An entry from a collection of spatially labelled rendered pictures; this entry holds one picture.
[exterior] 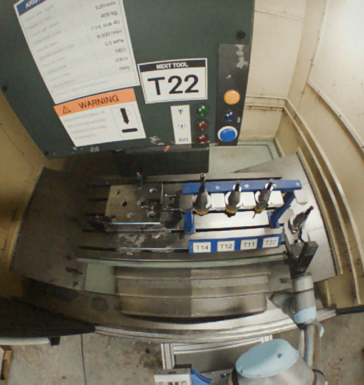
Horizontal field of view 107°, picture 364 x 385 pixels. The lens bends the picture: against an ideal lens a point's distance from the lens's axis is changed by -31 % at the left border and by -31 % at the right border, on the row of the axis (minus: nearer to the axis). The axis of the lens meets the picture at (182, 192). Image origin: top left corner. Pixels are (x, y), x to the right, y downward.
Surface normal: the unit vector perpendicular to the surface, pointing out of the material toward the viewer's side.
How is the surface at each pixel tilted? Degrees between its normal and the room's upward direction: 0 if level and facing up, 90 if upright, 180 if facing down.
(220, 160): 0
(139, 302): 8
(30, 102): 90
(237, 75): 90
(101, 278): 0
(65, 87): 90
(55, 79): 90
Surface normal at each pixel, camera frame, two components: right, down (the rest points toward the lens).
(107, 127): 0.00, 0.84
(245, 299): 0.07, -0.55
